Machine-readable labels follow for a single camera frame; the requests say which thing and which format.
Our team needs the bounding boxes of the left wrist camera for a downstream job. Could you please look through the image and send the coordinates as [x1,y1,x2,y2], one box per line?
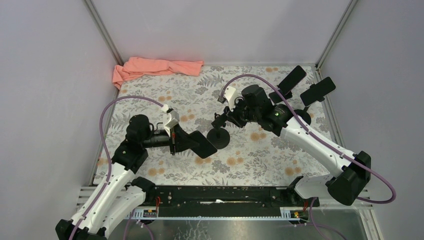
[161,104,180,137]

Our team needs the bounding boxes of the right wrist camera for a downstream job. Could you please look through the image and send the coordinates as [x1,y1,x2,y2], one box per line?
[217,86,239,111]

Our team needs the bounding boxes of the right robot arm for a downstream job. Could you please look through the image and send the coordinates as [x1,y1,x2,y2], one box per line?
[222,84,371,206]

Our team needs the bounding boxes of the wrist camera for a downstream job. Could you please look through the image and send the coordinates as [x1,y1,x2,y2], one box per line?
[217,86,239,111]
[161,104,180,137]

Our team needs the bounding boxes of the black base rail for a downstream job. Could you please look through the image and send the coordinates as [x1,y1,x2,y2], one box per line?
[140,185,320,218]

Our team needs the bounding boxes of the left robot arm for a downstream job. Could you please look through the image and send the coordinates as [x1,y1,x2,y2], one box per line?
[55,114,210,240]

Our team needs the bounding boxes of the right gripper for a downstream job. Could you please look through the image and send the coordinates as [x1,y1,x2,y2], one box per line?
[223,96,260,128]

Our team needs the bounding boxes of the pink cloth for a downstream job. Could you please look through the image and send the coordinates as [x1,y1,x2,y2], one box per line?
[112,56,204,89]

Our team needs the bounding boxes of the black round-base stand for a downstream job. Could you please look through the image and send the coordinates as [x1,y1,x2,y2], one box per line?
[206,112,230,150]
[294,106,312,125]

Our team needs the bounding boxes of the black phone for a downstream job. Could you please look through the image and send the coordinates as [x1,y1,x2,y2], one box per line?
[188,130,218,159]
[300,77,336,107]

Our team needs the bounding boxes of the aluminium frame profile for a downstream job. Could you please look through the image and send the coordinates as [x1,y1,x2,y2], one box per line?
[76,186,374,210]

